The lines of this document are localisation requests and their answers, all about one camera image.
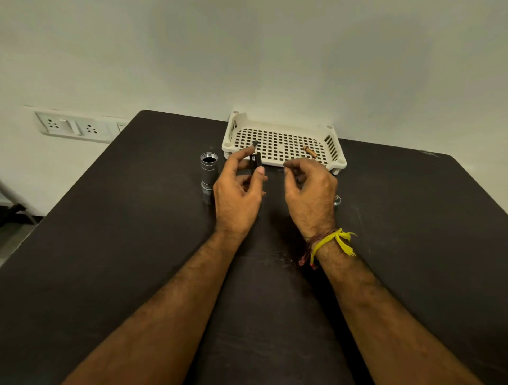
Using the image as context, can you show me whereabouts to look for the person's right hand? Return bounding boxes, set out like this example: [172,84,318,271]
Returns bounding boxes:
[283,157,338,241]

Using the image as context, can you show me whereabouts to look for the person's left hand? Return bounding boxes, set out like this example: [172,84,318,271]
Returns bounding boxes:
[213,146,268,239]

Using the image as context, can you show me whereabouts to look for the person's right forearm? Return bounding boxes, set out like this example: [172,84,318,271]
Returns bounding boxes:
[315,234,483,385]

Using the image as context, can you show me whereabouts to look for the person's left forearm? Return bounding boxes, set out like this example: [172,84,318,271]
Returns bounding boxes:
[63,230,246,385]

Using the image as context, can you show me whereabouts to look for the white perforated plastic tray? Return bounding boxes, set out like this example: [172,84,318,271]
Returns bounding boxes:
[221,111,347,175]

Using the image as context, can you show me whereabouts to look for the silver metal flashlight tube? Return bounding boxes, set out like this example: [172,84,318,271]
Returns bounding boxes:
[200,152,219,195]

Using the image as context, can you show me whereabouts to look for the red thread wristband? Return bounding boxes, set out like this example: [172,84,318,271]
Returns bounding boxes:
[298,231,336,270]

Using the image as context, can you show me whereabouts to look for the yellow thread wristband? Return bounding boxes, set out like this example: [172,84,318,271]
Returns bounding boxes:
[310,229,358,267]

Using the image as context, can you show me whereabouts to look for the white wall socket panel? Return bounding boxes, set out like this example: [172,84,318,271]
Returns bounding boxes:
[34,111,128,144]

